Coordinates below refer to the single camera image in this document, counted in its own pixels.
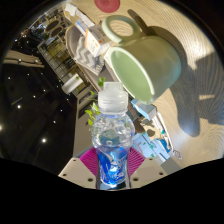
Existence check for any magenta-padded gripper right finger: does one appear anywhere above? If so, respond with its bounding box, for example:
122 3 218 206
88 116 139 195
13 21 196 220
127 146 168 189

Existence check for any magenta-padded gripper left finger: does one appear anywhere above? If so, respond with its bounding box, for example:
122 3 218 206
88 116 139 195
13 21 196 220
58 147 99 185

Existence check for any clear blue-labelled drink bottle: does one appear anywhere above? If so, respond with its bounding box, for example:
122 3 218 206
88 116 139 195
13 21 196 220
90 81 136 187

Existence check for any window with holiday decals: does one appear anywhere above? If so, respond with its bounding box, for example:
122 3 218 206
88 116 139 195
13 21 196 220
132 131 158 160

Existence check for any blue white flat packet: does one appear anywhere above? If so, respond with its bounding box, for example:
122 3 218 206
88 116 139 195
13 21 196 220
158 137 172 152

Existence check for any brown cardboard card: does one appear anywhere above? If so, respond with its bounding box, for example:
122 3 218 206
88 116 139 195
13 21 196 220
137 117 157 138

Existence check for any white pen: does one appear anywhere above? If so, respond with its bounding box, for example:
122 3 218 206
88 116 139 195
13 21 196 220
155 112 168 136

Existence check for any group of ceiling lights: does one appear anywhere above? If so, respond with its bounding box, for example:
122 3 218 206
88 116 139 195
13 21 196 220
0 33 58 145

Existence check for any green potted plant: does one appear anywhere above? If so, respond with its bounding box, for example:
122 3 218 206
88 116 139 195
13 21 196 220
84 76 107 127

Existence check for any small light blue box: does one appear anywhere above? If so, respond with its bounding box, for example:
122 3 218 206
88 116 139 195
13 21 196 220
130 98 158 121

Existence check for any pale green mug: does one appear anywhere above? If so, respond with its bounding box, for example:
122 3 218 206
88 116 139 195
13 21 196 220
101 14 183 106

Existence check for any grey chevron cushion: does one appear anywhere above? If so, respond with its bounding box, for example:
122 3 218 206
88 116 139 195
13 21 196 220
73 34 106 76

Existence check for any grey curved sofa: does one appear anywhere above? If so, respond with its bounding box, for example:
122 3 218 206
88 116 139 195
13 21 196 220
64 25 112 98

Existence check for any small white orange box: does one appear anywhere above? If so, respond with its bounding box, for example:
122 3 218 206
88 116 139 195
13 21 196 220
83 23 113 58

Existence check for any white printed pamphlet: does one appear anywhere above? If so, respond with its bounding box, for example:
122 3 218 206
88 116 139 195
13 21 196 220
74 12 98 36

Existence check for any group of dining chairs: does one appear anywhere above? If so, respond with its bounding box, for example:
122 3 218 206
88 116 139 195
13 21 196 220
29 9 73 44

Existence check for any flat round red coaster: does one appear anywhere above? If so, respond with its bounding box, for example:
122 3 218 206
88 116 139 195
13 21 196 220
93 0 121 14

